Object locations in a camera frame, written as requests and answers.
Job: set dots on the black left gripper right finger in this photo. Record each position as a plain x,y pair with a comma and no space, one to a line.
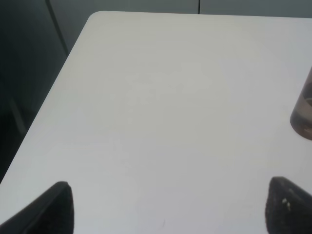
288,208

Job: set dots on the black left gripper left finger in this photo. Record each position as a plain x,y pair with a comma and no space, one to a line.
51,213

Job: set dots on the smoky transparent water bottle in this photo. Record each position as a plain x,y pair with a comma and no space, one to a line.
301,117

